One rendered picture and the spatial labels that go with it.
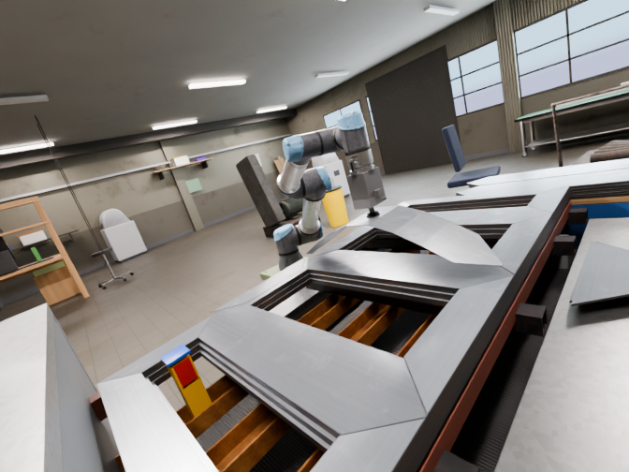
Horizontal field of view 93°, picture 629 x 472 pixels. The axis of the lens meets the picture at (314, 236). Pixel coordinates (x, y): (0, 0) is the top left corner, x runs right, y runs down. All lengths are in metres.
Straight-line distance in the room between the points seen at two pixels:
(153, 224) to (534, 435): 10.43
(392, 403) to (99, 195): 10.25
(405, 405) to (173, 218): 10.46
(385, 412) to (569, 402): 0.33
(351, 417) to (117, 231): 9.35
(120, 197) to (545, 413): 10.41
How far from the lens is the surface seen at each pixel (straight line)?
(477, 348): 0.67
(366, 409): 0.55
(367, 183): 0.88
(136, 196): 10.63
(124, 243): 9.72
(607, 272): 1.03
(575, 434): 0.68
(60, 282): 7.74
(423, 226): 0.88
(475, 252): 0.85
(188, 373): 0.89
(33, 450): 0.49
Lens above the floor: 1.26
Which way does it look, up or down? 14 degrees down
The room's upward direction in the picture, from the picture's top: 17 degrees counter-clockwise
